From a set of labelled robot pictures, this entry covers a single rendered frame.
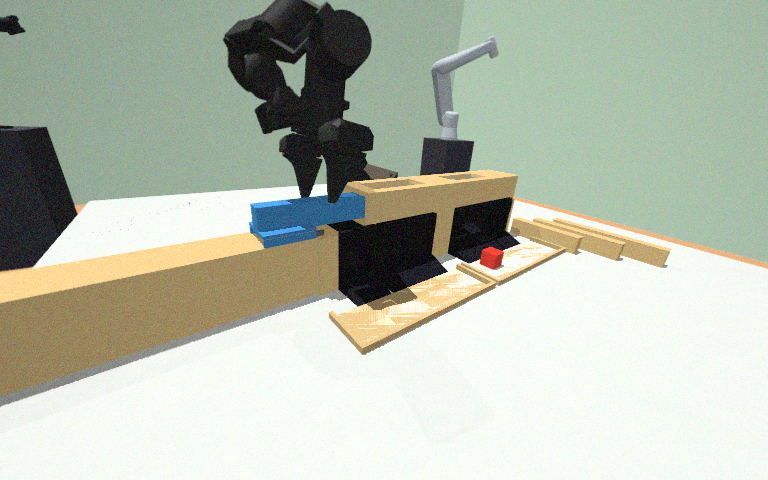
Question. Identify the blue sliding bar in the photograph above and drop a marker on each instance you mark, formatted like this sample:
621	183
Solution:
281	218

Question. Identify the red cube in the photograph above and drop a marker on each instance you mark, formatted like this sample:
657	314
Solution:
491	258

